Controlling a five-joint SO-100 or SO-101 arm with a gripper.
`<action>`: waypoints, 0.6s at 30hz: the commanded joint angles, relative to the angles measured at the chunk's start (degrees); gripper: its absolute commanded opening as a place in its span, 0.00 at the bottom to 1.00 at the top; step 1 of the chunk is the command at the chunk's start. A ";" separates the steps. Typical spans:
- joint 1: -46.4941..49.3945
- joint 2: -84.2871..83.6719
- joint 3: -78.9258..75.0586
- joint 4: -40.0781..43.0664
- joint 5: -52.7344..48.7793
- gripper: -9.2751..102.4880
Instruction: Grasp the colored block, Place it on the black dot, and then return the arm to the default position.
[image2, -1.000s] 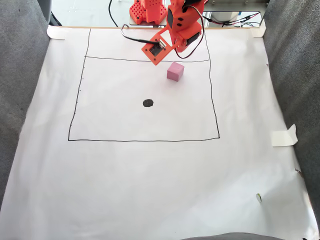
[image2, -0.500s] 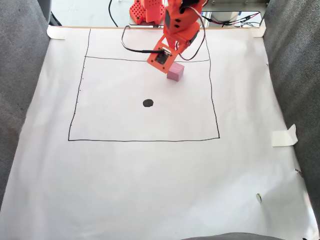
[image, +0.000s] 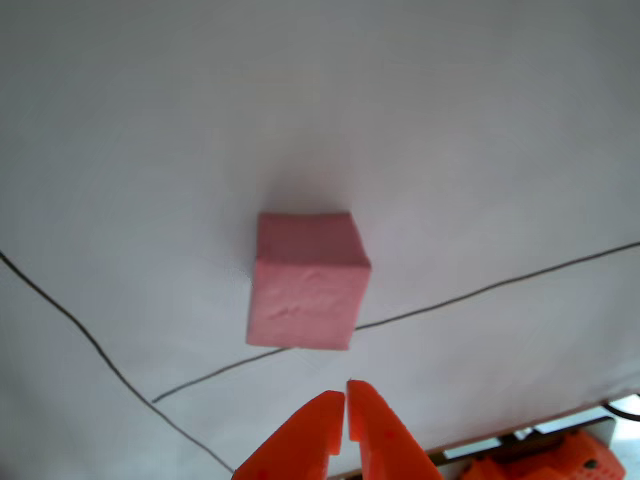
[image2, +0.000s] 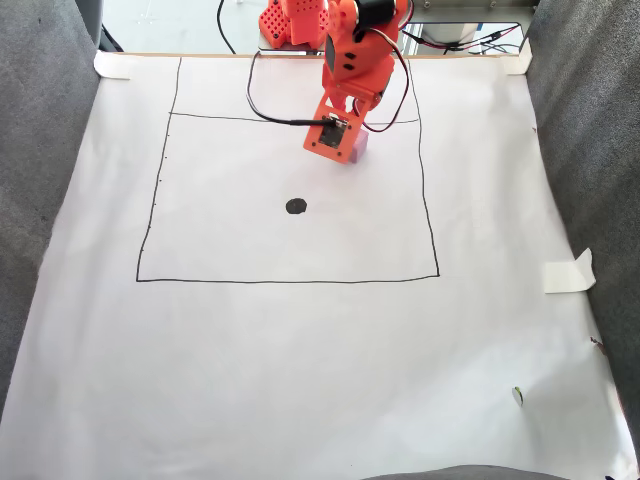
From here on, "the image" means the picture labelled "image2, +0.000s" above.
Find grey fabric panel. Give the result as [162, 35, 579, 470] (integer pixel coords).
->
[0, 0, 104, 416]
[359, 464, 571, 480]
[519, 0, 640, 451]

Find thin black cable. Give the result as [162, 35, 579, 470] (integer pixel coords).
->
[216, 0, 237, 55]

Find pink foam block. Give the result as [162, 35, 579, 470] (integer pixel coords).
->
[349, 128, 371, 165]

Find white paper sheet with lines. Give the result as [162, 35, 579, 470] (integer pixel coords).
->
[0, 52, 640, 480]

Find red and black wires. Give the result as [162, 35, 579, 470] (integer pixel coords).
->
[402, 27, 521, 55]

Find camera board in orange mount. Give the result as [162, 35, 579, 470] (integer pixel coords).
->
[302, 93, 365, 165]

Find white tape piece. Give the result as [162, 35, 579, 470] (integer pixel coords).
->
[542, 247, 598, 295]

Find black camera cable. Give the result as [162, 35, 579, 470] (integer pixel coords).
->
[246, 49, 337, 126]

